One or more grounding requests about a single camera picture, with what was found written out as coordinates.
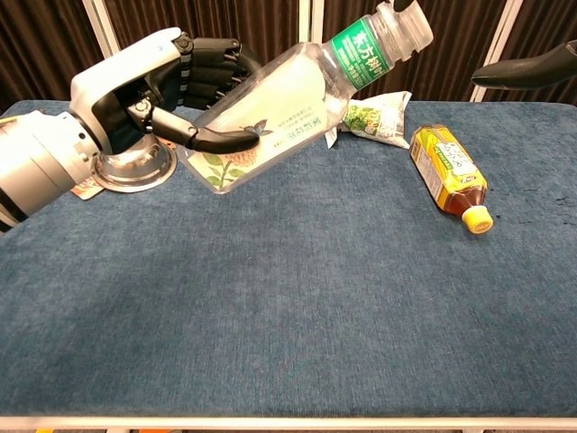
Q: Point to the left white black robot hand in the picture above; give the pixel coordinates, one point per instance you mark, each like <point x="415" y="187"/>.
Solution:
<point x="121" y="76"/>

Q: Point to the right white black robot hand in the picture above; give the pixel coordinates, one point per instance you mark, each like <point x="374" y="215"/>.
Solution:
<point x="527" y="72"/>

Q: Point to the white bottle cap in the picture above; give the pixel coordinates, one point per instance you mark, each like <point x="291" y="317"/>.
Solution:
<point x="412" y="31"/>

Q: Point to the tea bottle yellow label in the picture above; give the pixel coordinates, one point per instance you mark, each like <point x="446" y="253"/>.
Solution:
<point x="444" y="169"/>

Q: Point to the transparent bottle green label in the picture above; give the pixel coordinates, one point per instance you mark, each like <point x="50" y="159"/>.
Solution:
<point x="279" y="99"/>

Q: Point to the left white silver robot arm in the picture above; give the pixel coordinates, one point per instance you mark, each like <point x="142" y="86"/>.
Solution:
<point x="36" y="167"/>

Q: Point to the dark brown pleated curtain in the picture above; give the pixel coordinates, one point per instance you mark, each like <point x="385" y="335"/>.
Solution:
<point x="40" y="49"/>
<point x="545" y="27"/>
<point x="203" y="18"/>
<point x="455" y="45"/>

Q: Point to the stainless steel bowl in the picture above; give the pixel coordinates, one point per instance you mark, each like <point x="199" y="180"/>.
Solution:
<point x="135" y="173"/>

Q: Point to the white green snack bag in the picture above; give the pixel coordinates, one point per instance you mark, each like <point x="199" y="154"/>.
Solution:
<point x="383" y="118"/>

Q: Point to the blue felt table mat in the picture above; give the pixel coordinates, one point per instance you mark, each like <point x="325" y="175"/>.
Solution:
<point x="293" y="293"/>

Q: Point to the white metal frame post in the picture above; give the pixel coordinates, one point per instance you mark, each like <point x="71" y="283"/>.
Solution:
<point x="498" y="40"/>
<point x="310" y="20"/>
<point x="101" y="27"/>

